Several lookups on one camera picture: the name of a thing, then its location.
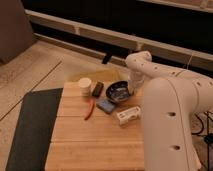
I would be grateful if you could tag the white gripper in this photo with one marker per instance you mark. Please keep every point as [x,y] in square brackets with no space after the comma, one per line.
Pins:
[135,81]

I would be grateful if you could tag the dark ceramic bowl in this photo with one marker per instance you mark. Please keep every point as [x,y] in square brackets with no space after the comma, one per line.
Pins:
[118,92]

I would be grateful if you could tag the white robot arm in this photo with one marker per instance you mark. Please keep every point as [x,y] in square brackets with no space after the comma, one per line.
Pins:
[169,98]

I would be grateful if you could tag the black table leg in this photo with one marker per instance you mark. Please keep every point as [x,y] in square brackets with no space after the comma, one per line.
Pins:
[107,58]

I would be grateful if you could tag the blue sponge block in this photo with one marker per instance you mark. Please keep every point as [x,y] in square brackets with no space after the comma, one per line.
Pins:
[105,105]

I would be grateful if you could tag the red chili pepper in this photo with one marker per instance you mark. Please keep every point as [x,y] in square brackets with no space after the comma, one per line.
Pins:
[90,109]

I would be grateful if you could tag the white cylindrical cup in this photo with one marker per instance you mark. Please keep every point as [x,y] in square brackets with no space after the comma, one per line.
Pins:
[85,86]

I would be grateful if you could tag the dark grey floor mat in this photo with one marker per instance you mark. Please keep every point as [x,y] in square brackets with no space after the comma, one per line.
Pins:
[33,131]

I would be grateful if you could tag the brown cabinet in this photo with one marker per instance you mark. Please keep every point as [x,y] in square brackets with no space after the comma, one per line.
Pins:
[16,33]

